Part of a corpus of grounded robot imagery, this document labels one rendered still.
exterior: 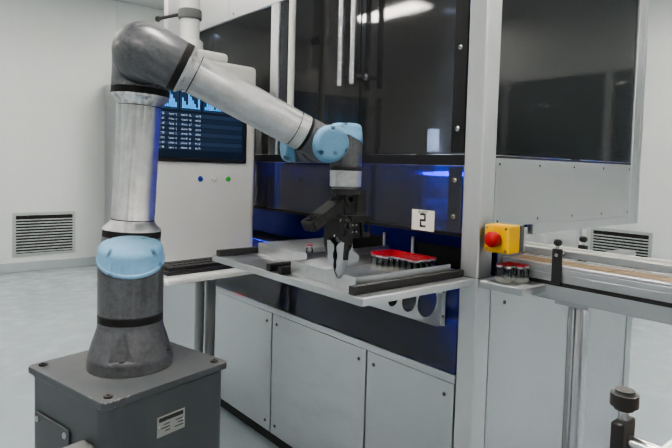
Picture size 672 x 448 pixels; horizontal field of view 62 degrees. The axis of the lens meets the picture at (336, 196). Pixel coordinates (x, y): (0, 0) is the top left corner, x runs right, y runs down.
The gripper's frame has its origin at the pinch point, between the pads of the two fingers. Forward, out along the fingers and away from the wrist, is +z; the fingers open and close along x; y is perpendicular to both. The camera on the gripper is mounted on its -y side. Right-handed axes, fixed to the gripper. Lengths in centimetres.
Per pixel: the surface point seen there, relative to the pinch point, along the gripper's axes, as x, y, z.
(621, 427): -82, -41, -6
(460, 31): -3, 39, -63
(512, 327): -12, 57, 20
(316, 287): 5.4, -1.6, 4.2
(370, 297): -10.8, 1.0, 3.8
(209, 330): 101, 20, 42
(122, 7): 544, 137, -197
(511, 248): -21.5, 39.4, -5.8
